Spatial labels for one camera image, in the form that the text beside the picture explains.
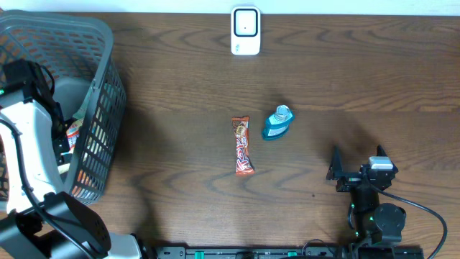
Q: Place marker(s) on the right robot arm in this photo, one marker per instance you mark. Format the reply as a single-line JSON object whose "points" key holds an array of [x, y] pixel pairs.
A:
{"points": [[378, 226]]}

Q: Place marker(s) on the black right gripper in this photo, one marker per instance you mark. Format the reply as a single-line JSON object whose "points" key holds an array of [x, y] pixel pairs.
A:
{"points": [[336, 172]]}

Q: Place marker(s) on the blue mouthwash bottle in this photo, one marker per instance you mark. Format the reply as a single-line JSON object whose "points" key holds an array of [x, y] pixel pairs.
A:
{"points": [[277, 124]]}

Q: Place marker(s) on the grey plastic shopping basket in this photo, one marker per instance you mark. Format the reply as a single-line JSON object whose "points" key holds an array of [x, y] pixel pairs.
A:
{"points": [[75, 52]]}

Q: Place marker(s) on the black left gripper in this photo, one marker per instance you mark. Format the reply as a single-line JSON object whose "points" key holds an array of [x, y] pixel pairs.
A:
{"points": [[57, 134]]}

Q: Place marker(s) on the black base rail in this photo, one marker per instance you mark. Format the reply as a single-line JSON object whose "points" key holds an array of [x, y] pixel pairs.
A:
{"points": [[313, 251]]}

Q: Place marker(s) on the orange chocolate bar wrapper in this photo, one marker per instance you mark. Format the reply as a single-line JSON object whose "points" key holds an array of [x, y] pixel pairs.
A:
{"points": [[244, 165]]}

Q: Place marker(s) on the white barcode scanner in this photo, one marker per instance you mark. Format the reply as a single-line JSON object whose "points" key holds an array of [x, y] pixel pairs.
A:
{"points": [[245, 30]]}

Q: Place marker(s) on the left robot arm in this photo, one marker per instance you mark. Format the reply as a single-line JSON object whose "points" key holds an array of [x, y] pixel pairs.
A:
{"points": [[43, 220]]}

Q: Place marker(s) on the cream snack bag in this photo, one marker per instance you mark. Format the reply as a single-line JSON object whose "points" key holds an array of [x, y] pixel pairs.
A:
{"points": [[73, 134]]}

